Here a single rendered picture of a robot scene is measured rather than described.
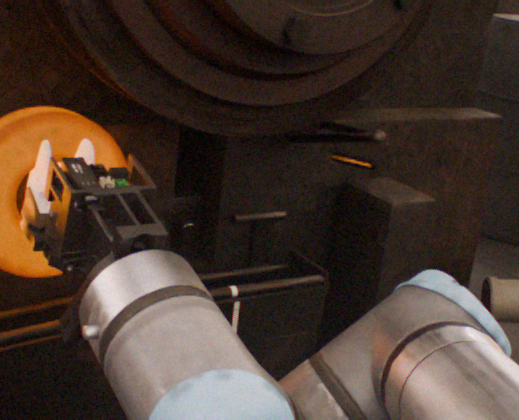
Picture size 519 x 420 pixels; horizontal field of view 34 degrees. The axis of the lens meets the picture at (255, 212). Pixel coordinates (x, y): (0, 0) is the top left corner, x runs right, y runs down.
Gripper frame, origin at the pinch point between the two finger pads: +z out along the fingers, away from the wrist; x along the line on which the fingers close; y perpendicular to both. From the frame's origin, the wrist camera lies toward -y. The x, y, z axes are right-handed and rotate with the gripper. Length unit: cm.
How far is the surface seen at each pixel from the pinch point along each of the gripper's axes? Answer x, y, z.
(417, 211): -43.2, -4.1, -5.5
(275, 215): -29.6, -9.1, 2.5
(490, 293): -55, -13, -12
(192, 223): -20.0, -10.9, 4.7
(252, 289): -21.9, -11.6, -6.9
